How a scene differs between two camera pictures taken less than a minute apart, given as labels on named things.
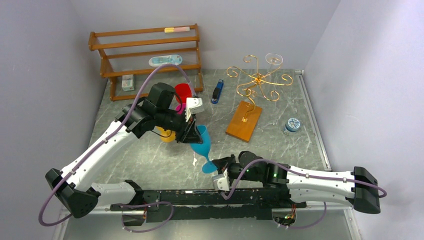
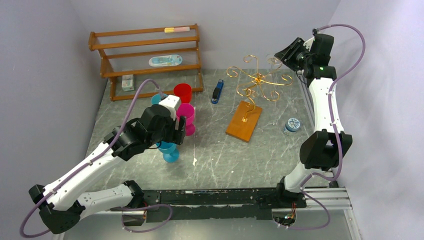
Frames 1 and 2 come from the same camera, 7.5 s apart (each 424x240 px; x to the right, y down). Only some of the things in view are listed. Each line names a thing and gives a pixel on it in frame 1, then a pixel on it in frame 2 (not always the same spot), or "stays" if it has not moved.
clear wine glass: (273, 59) stays
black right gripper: (226, 166) -> (294, 54)
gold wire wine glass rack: (246, 116) stays
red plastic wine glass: (183, 90) stays
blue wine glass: (203, 149) -> (170, 151)
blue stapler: (217, 91) stays
